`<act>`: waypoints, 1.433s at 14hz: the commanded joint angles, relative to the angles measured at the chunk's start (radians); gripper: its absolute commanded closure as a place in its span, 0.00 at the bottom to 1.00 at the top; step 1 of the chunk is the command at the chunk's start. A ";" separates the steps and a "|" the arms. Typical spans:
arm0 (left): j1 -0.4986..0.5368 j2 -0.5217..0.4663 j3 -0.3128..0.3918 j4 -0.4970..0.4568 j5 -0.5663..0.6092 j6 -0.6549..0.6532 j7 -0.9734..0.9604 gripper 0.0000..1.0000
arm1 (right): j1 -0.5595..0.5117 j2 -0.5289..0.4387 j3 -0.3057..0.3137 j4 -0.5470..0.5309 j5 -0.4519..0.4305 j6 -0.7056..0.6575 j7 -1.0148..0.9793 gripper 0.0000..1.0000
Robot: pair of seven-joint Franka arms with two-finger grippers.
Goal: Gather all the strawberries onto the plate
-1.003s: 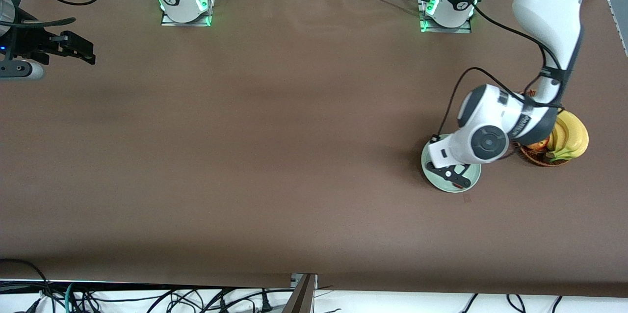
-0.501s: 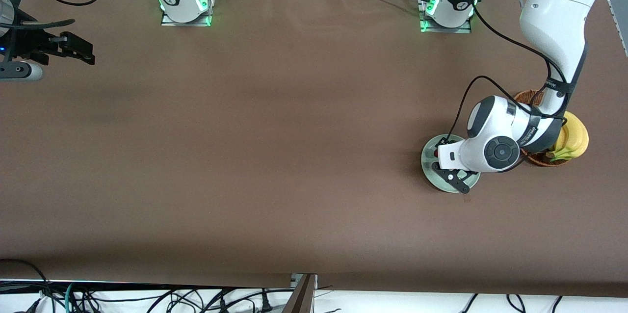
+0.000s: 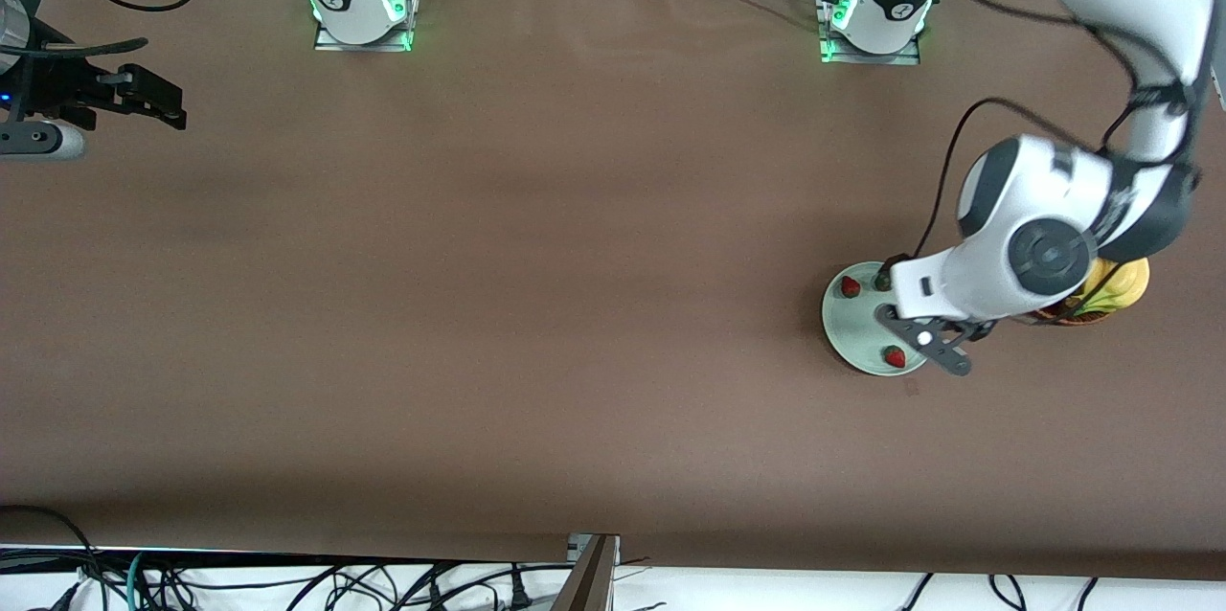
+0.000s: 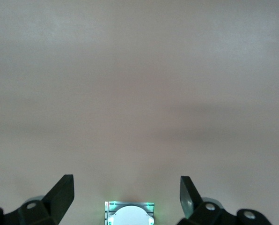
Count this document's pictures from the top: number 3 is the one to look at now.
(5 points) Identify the pale green round plate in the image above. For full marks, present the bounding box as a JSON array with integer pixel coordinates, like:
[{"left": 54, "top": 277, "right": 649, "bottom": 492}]
[{"left": 821, "top": 261, "right": 935, "bottom": 377}]

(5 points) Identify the brown wicker basket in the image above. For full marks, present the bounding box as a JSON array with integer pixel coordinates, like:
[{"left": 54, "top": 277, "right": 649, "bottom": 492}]
[{"left": 1030, "top": 303, "right": 1114, "bottom": 327}]

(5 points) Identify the yellow banana bunch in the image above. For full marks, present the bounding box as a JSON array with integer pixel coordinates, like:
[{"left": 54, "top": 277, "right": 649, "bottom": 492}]
[{"left": 1078, "top": 257, "right": 1150, "bottom": 317}]

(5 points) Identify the brown table cover sheet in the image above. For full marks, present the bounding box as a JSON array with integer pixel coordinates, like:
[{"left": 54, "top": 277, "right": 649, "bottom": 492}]
[{"left": 0, "top": 0, "right": 1226, "bottom": 583}]

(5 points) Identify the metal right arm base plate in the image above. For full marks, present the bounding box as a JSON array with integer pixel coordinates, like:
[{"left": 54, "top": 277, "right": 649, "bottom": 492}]
[{"left": 314, "top": 0, "right": 422, "bottom": 53}]

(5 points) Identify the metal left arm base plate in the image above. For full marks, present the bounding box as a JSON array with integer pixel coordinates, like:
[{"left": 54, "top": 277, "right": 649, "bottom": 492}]
[{"left": 817, "top": 0, "right": 922, "bottom": 66}]

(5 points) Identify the black floor cable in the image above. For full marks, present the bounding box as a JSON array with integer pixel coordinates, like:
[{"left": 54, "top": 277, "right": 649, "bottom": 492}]
[{"left": 0, "top": 504, "right": 108, "bottom": 611}]

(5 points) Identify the aluminium frame post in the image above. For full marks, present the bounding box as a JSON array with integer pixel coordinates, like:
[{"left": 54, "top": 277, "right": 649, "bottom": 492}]
[{"left": 551, "top": 532, "right": 622, "bottom": 611}]

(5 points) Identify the teal floor cable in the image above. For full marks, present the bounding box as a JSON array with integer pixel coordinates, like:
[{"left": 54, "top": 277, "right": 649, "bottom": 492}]
[{"left": 123, "top": 549, "right": 154, "bottom": 611}]

